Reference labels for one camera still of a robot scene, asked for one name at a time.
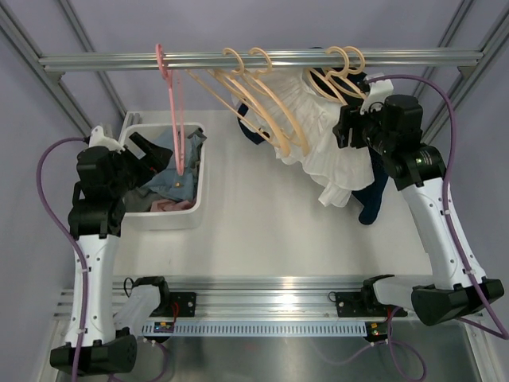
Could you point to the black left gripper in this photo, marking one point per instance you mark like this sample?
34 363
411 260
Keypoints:
154 160

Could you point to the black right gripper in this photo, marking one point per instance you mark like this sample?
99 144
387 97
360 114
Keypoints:
349 119

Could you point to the pink plastic hanger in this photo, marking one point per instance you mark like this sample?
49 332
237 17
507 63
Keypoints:
173 82

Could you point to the light blue denim skirt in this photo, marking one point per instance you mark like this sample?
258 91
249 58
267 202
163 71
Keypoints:
169 184

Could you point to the grey pleated skirt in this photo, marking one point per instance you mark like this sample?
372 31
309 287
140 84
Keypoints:
140 199

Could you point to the pink ruffled skirt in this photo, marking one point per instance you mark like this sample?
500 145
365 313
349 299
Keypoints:
167 205

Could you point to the white pleated skirt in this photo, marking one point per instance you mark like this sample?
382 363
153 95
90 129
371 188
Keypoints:
306 110

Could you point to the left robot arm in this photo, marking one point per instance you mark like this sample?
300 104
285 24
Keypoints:
100 341

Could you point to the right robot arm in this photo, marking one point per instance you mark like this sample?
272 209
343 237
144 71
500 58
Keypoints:
458 285

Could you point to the dark navy skirt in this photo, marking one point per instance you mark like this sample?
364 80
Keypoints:
371 199

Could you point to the white plastic basket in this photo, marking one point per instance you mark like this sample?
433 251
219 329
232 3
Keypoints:
161 134

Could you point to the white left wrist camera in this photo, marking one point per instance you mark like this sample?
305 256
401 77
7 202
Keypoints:
98 138

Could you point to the aluminium frame strut left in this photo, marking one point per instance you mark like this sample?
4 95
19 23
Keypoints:
49 73

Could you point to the aluminium hanging rail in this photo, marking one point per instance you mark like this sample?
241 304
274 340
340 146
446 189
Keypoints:
436 57

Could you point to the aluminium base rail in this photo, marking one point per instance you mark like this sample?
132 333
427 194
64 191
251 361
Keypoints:
265 298

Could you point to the white slotted cable duct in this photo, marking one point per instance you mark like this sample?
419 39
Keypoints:
256 329

